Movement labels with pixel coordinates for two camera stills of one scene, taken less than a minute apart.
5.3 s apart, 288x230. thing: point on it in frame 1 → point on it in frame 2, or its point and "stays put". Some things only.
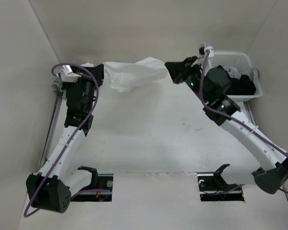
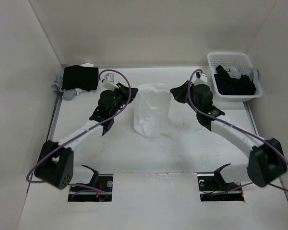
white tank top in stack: (88, 64) stays put
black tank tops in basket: (244, 86) stays put
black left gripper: (87, 76) → (124, 91)
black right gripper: (178, 71) → (178, 93)
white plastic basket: (241, 62) stays put
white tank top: (126, 76) → (152, 117)
